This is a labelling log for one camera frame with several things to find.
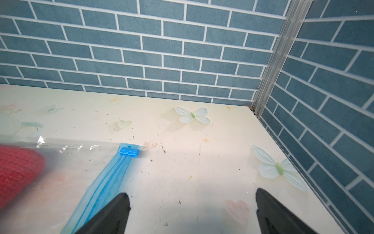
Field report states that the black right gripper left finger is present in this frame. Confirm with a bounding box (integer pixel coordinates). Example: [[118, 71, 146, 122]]
[[76, 193, 131, 234]]

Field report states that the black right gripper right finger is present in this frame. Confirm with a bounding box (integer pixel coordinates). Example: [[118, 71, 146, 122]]
[[256, 188, 316, 234]]

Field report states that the clear plastic vacuum bag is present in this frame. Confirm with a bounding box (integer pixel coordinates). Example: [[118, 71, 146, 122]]
[[1, 135, 139, 234]]

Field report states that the red knitted scarf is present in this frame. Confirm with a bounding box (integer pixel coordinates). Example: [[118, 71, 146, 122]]
[[1, 145, 45, 209]]

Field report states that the blue bag zipper clip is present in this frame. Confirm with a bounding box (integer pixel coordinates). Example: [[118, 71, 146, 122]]
[[119, 146, 140, 158]]

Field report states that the aluminium corner post right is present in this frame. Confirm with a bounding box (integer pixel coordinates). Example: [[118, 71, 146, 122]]
[[252, 0, 312, 118]]

